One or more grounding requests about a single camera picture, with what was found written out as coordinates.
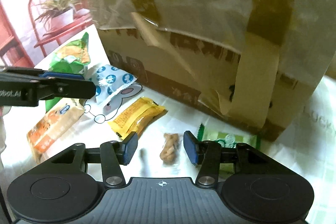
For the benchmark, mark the orange biscuit bar packet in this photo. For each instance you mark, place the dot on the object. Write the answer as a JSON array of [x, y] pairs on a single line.
[[53, 125]]

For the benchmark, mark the checkered bunny tablecloth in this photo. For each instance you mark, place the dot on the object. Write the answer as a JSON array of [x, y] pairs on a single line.
[[307, 147]]

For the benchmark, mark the green corn snack bag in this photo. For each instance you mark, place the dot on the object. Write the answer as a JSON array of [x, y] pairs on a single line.
[[73, 58]]

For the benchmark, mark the red printed backdrop curtain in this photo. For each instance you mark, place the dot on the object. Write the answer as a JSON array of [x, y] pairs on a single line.
[[31, 29]]

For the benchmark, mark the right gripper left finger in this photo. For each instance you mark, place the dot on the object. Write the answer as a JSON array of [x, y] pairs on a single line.
[[112, 155]]

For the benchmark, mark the blue white candy packet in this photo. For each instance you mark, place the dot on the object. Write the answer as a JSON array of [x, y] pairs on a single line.
[[109, 81]]

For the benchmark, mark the cardboard box with plastic liner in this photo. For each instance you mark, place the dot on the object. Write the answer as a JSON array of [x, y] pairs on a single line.
[[252, 63]]

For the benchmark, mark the yellow snack packet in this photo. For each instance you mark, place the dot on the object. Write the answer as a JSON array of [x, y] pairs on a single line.
[[136, 117]]

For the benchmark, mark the green flat snack packet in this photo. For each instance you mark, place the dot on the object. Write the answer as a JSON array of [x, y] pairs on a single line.
[[227, 140]]

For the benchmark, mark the twisted dough snack packet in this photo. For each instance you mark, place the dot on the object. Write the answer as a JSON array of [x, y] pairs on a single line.
[[170, 153]]

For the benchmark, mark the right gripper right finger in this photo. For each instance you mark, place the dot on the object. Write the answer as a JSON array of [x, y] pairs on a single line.
[[207, 155]]

